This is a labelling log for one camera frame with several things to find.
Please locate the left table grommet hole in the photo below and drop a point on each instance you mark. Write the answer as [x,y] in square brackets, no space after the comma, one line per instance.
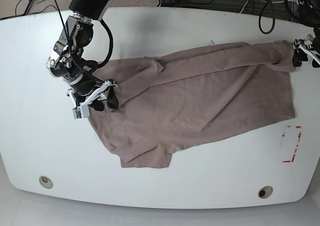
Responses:
[46,182]

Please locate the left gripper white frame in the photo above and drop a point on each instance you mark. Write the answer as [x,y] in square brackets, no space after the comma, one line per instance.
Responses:
[303,48]

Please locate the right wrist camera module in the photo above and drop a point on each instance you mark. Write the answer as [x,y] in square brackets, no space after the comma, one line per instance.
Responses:
[81,112]

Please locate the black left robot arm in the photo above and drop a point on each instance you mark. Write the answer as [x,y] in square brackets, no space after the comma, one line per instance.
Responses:
[309,17]

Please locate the mauve t-shirt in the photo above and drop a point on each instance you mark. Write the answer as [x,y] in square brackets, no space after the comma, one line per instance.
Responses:
[193,97]

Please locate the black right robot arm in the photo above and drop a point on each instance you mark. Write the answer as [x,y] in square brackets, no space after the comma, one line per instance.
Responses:
[66,61]

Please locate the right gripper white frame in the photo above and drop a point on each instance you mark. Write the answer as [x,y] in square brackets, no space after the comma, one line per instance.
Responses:
[92,93]

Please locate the table grommet hole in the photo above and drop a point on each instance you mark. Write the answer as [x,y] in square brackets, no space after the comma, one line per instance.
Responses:
[265,192]
[46,182]

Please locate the red tape rectangle marking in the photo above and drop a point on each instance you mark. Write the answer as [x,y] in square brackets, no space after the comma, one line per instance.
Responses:
[289,143]

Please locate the right table grommet hole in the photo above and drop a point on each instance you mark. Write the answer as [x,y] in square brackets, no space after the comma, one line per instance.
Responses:
[265,192]

